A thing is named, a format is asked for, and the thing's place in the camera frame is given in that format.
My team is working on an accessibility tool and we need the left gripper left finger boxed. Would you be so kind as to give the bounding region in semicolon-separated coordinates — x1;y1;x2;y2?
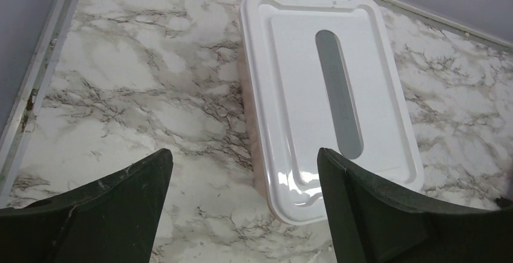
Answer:
1;149;173;262

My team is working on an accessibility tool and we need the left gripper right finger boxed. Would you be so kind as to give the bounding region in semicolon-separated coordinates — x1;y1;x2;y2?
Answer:
317;148;512;262

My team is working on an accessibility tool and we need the pink plastic bin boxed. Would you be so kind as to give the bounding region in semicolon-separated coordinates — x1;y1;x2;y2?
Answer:
237;47;283;222

